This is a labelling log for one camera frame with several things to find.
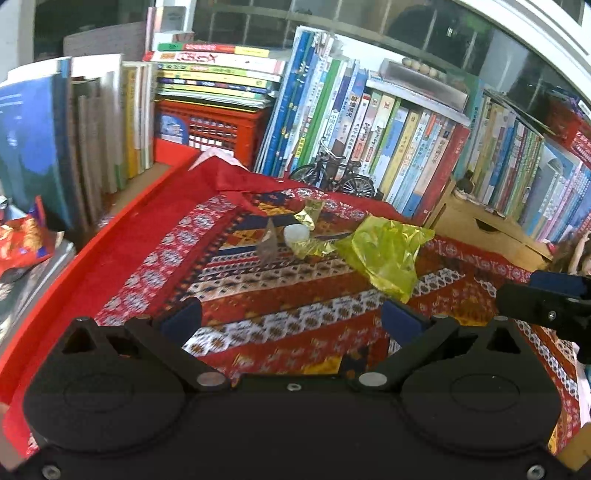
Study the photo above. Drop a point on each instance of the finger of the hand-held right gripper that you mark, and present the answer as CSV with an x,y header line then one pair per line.
x,y
558,282

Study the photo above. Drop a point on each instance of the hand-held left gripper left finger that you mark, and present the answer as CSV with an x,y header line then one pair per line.
x,y
182,318

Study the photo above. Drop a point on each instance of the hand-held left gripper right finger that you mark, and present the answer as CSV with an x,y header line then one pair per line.
x,y
399,321

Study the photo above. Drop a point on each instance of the yellow-green foil wrapper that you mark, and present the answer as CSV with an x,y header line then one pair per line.
x,y
383,254

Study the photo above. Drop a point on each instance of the white paper ball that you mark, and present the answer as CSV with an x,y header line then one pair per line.
x,y
295,234

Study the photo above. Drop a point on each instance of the row of books on cabinet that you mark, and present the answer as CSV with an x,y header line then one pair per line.
x,y
521,175

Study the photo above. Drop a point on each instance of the row of pale upright books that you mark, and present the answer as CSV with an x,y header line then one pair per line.
x,y
111,129

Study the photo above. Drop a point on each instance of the stack of flat books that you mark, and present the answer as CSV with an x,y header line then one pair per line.
x,y
217,74

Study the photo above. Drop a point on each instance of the long-haired doll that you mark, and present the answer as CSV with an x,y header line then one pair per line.
x,y
575,254

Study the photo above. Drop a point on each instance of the wooden drawer cabinet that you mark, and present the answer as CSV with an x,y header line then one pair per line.
x,y
485,230

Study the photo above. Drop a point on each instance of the red patterned tablecloth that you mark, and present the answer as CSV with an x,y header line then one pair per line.
x,y
300,286

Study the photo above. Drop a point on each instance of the red flat tray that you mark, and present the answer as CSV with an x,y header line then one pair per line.
x,y
69,295

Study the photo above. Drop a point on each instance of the small dark-haired figurine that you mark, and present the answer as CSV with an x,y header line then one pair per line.
x,y
465,184

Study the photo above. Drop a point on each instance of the pile of flat magazines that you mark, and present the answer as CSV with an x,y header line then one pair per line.
x,y
32,295

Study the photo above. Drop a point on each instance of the red plastic basket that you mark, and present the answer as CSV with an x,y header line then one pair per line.
x,y
572,129

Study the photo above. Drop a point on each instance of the miniature black bicycle model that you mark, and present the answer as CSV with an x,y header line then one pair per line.
x,y
337,175

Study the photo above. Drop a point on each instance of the red snack packet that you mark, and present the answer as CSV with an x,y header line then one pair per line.
x,y
25,235

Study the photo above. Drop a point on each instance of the red plastic crate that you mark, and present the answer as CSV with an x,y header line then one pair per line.
x,y
217,134

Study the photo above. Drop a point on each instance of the large blue book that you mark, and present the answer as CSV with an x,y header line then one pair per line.
x,y
32,147

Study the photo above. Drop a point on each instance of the grey flat box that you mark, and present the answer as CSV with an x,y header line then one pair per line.
x,y
425,87

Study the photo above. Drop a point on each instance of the grey board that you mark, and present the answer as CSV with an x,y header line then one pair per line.
x,y
106,41

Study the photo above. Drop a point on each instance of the white framed window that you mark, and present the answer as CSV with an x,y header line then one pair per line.
x,y
369,27

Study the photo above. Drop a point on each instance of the small clear display box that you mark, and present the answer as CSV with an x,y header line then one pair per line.
x,y
171,23

